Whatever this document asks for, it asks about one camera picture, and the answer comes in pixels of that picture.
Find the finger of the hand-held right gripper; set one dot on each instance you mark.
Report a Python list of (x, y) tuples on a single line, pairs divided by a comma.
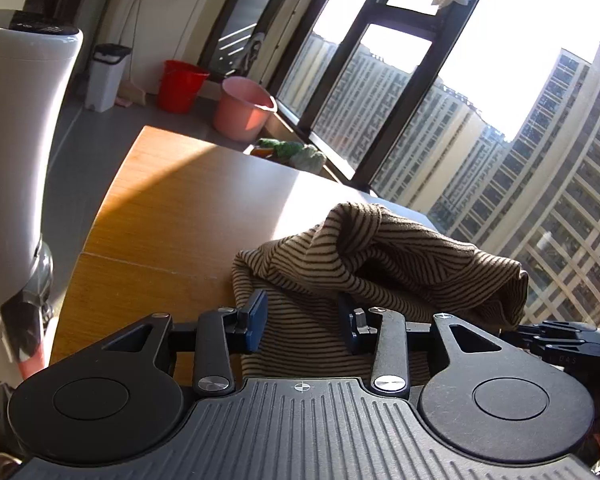
[(567, 329), (560, 345)]

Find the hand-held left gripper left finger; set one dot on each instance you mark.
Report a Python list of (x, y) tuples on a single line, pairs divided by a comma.
[(256, 322)]

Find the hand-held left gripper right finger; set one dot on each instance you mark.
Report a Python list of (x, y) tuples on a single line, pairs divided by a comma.
[(350, 327)]

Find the striped knit garment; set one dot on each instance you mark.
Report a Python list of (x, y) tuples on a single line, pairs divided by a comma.
[(380, 260)]

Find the apartment buildings outside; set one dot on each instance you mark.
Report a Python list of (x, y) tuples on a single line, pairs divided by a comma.
[(505, 170)]

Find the pink bucket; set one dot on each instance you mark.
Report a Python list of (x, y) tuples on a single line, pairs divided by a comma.
[(240, 112)]

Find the red bucket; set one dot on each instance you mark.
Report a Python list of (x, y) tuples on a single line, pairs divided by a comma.
[(180, 87)]

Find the broom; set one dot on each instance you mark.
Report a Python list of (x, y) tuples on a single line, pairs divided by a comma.
[(132, 90)]

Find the grey hanging cloth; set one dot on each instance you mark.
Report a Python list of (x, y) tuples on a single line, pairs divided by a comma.
[(254, 55)]

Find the white trash bin black lid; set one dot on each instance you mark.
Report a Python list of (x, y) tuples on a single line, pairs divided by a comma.
[(105, 82)]

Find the dark framed glass door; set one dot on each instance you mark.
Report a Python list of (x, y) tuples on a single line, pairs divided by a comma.
[(240, 20)]

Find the black window frame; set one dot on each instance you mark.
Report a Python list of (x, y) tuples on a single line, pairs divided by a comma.
[(380, 60)]

